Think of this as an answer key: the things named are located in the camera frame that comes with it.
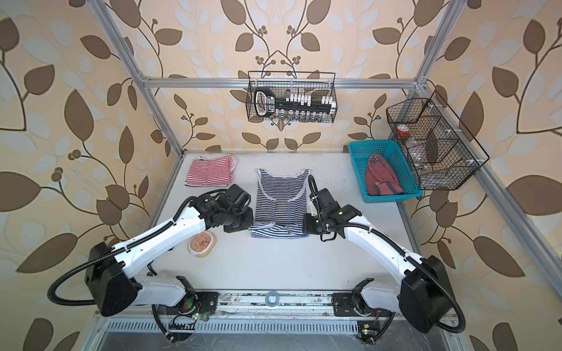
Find blue striped tank top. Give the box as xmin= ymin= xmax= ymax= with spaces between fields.
xmin=250 ymin=169 xmax=310 ymax=239

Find maroon tank top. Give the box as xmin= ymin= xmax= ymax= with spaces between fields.
xmin=365 ymin=154 xmax=403 ymax=197

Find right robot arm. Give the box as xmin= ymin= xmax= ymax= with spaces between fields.
xmin=302 ymin=176 xmax=466 ymax=333

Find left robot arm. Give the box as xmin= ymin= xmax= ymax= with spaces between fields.
xmin=47 ymin=184 xmax=253 ymax=317

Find red striped folded tank top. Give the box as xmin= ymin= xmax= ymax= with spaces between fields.
xmin=185 ymin=155 xmax=238 ymax=187

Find beige round tape dispenser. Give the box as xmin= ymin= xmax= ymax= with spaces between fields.
xmin=188 ymin=231 xmax=217 ymax=258

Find teal plastic basket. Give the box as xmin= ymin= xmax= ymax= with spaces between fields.
xmin=348 ymin=140 xmax=423 ymax=203

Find red white item in basket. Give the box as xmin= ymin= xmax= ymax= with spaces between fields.
xmin=396 ymin=124 xmax=410 ymax=138

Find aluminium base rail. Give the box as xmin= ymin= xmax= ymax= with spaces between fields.
xmin=78 ymin=289 xmax=466 ymax=351

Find black handled tool in basket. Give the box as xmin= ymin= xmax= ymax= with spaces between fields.
xmin=253 ymin=87 xmax=337 ymax=119

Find black wire basket back wall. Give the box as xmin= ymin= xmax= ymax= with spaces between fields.
xmin=245 ymin=70 xmax=338 ymax=124

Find black wire basket wall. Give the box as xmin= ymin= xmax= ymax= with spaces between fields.
xmin=386 ymin=92 xmax=490 ymax=190
xmin=245 ymin=70 xmax=338 ymax=124

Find black wire basket right wall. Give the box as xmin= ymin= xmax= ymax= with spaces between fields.
xmin=386 ymin=92 xmax=490 ymax=190

